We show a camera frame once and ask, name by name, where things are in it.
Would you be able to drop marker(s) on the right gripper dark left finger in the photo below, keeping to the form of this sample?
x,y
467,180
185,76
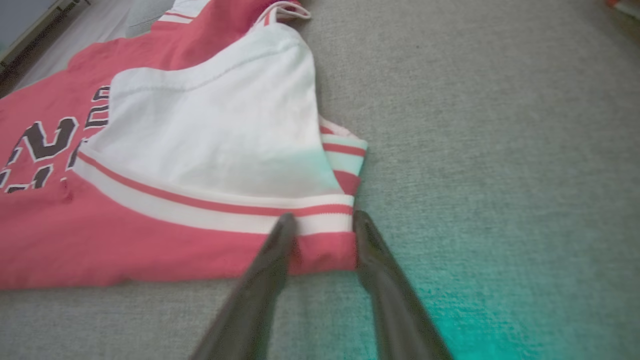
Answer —
x,y
255,300

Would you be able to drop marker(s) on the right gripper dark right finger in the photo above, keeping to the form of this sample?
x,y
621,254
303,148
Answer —
x,y
395,310

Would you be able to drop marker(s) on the red and white basketball jersey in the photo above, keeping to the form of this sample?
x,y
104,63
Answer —
x,y
150,240

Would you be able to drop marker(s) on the red white-trimmed garment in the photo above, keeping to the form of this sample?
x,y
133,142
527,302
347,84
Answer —
x,y
625,6

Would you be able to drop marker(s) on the wide grey fabric ottoman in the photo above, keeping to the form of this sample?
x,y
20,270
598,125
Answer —
x,y
500,150

